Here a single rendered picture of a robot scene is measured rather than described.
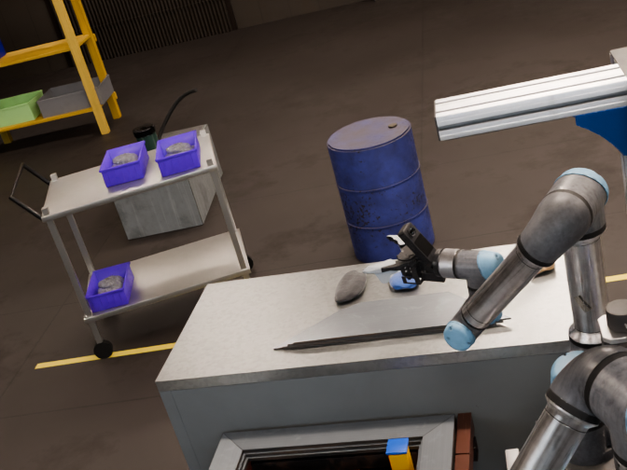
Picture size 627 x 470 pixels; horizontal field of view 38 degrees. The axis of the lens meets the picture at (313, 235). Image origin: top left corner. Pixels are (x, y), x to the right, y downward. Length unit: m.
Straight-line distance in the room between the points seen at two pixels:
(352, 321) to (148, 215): 4.01
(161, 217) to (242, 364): 3.92
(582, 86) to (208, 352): 1.77
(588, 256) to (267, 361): 1.15
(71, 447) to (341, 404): 2.24
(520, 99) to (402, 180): 3.67
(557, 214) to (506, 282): 0.21
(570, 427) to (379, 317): 1.40
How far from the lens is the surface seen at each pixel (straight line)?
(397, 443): 2.65
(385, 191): 5.18
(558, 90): 1.56
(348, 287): 3.05
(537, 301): 2.83
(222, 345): 3.00
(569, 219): 1.97
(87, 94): 9.61
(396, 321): 2.82
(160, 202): 6.66
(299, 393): 2.83
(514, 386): 2.74
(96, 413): 4.96
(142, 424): 4.72
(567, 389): 1.52
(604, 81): 1.57
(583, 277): 2.14
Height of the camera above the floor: 2.55
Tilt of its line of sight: 25 degrees down
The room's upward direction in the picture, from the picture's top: 16 degrees counter-clockwise
